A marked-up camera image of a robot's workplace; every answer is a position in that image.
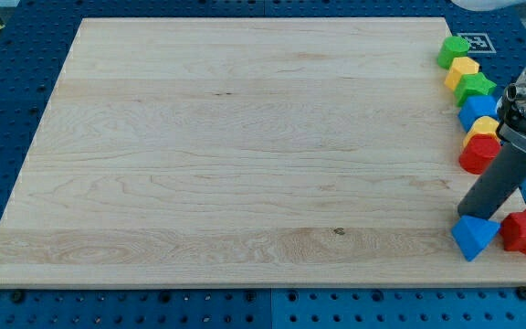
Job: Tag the wooden board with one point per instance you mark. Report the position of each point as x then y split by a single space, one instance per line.
244 153

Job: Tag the blue cube block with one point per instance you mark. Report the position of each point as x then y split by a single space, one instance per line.
476 107

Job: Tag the blue triangle block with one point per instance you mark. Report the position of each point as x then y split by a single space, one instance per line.
473 235

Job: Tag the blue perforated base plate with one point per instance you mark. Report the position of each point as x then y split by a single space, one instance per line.
33 45

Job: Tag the green cylinder block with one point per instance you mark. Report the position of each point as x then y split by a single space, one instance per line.
452 47

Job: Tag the yellow heart block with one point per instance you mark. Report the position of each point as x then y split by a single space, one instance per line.
484 125

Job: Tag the yellow pentagon block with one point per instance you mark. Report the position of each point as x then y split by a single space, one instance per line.
459 67

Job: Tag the white fiducial marker tag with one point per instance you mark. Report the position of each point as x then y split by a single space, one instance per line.
480 43

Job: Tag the red cylinder block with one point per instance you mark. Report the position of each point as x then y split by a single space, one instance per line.
478 154

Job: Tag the green star block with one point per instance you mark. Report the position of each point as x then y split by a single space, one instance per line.
473 85

